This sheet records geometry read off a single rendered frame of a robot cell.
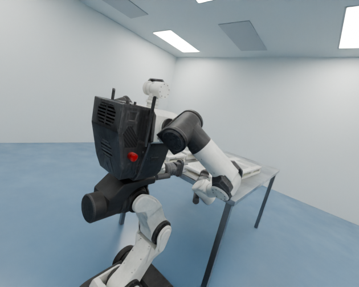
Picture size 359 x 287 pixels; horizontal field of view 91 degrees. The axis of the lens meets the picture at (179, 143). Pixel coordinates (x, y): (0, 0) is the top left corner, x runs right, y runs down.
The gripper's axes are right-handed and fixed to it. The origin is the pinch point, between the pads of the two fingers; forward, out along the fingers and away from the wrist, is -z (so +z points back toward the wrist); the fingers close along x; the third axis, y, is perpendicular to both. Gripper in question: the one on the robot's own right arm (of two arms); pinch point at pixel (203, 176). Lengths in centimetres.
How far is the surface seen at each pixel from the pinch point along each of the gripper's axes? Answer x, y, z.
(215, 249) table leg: 45.2, 19.1, 5.8
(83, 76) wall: -61, -285, -267
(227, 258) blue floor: 92, 47, -46
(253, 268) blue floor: 92, 71, -43
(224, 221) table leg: 23.2, 19.7, 6.0
